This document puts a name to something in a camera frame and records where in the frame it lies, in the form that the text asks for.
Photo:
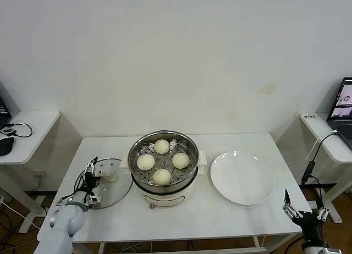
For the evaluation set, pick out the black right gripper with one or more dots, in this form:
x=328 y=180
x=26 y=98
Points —
x=310 y=222

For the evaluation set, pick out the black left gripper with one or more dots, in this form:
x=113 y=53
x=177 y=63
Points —
x=89 y=181

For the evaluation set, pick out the white steamed baozi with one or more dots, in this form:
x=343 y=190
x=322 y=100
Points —
x=162 y=177
x=145 y=162
x=180 y=160
x=161 y=146

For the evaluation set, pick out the stainless steel steamer basket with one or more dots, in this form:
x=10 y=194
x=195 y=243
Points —
x=165 y=162

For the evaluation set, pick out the white round plate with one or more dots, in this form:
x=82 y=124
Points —
x=242 y=177

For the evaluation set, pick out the white electric cooker base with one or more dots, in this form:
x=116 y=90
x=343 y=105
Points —
x=165 y=199

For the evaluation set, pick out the white side desk with label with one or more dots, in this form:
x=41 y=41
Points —
x=316 y=126

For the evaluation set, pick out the black computer mouse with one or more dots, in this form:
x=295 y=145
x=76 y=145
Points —
x=5 y=145

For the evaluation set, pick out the small printed desk label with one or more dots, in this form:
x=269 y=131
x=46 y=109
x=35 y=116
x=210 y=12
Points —
x=310 y=116

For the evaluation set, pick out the small grey usb adapter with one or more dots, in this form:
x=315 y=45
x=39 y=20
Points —
x=7 y=131

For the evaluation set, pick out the black open laptop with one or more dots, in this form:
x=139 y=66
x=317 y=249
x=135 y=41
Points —
x=4 y=111

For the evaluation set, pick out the grey open laptop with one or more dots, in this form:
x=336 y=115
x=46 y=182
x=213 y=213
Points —
x=345 y=94

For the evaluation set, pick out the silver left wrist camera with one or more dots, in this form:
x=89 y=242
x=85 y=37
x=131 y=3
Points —
x=94 y=200

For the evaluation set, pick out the white wall socket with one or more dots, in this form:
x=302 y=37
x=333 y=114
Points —
x=40 y=173

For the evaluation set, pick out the white metal table frame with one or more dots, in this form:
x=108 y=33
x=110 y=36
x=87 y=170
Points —
x=220 y=249

